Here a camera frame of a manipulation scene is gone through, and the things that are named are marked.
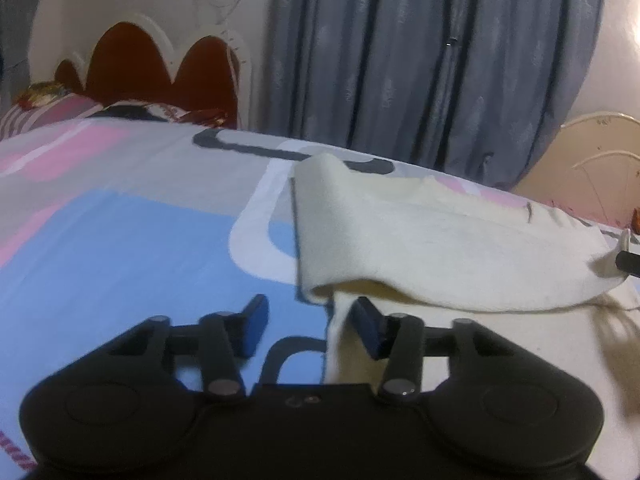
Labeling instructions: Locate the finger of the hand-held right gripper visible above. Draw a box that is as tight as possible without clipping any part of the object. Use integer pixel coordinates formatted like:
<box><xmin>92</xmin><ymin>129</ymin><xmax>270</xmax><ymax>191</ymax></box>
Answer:
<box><xmin>615</xmin><ymin>251</ymin><xmax>640</xmax><ymax>281</ymax></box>

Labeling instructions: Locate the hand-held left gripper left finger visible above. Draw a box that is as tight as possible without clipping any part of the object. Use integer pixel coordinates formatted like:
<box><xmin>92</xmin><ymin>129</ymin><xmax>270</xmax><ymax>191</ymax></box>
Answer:
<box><xmin>107</xmin><ymin>294</ymin><xmax>271</xmax><ymax>403</ymax></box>

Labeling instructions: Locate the gold patterned cushion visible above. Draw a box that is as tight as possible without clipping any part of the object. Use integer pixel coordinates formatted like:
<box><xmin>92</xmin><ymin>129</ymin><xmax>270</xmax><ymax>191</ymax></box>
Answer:
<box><xmin>17</xmin><ymin>81</ymin><xmax>76</xmax><ymax>108</ymax></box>

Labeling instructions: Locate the red headboard with white frame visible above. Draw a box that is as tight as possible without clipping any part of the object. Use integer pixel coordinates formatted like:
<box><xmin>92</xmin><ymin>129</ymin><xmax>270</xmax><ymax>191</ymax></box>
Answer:
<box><xmin>52</xmin><ymin>10</ymin><xmax>251</xmax><ymax>128</ymax></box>

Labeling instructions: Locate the striped pillow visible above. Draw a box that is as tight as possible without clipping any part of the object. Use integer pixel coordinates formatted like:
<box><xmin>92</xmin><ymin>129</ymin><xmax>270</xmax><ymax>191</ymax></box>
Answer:
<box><xmin>0</xmin><ymin>94</ymin><xmax>107</xmax><ymax>140</ymax></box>

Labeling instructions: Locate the grey-blue curtain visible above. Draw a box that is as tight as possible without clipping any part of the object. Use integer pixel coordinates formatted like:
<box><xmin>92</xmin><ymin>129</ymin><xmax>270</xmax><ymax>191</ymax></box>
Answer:
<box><xmin>257</xmin><ymin>0</ymin><xmax>608</xmax><ymax>192</ymax></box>
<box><xmin>0</xmin><ymin>0</ymin><xmax>53</xmax><ymax>98</ymax></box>

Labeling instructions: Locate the thin white hanging cord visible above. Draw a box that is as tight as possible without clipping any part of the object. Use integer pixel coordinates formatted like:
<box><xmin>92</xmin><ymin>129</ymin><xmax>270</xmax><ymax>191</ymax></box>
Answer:
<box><xmin>197</xmin><ymin>0</ymin><xmax>252</xmax><ymax>128</ymax></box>

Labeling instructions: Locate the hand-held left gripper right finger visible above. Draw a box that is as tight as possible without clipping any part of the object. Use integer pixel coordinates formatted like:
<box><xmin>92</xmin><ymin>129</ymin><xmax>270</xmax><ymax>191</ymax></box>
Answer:
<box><xmin>349</xmin><ymin>296</ymin><xmax>507</xmax><ymax>406</ymax></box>

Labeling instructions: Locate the pastel patterned bed sheet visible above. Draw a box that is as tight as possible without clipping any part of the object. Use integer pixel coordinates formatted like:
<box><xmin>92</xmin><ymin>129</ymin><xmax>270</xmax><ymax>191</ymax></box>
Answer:
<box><xmin>0</xmin><ymin>117</ymin><xmax>640</xmax><ymax>476</ymax></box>

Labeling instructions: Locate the cream cloth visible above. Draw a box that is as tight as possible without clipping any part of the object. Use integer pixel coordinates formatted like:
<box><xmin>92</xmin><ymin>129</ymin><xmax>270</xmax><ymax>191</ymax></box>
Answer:
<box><xmin>290</xmin><ymin>154</ymin><xmax>640</xmax><ymax>466</ymax></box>

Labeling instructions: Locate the cream round bed board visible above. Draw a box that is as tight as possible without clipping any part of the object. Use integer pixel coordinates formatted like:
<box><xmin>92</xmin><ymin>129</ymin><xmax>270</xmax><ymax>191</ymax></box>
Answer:
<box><xmin>512</xmin><ymin>109</ymin><xmax>640</xmax><ymax>231</ymax></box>

